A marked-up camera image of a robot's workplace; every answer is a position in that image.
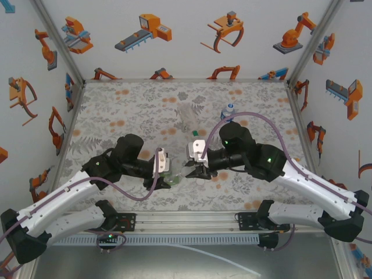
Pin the floral patterned tablecloth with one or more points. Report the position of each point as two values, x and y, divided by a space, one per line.
130 110

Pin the green bottle cap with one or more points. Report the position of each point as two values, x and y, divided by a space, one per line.
195 134

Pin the blue bottle cap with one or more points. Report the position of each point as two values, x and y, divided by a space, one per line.
230 106

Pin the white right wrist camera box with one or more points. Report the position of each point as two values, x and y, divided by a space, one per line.
197 148

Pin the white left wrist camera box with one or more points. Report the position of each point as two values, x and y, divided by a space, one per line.
162 162

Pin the green tinted plastic bottle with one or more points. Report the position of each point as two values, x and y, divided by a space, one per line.
174 180

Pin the aluminium front frame rail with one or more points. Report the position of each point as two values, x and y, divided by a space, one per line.
186 222

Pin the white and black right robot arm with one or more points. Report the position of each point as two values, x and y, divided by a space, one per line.
319 186

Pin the aluminium frame post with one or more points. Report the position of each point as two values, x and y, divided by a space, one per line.
58 40
314 43

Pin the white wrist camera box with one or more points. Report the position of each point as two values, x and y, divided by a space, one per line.
162 162
197 148

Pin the clear bottle with green label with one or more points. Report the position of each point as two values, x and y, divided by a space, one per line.
186 116

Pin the aluminium side frame rail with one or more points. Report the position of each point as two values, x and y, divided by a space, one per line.
68 139
305 139

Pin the blue label plastic bottle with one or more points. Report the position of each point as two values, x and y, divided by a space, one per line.
226 114

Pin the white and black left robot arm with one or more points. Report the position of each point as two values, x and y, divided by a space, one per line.
58 197

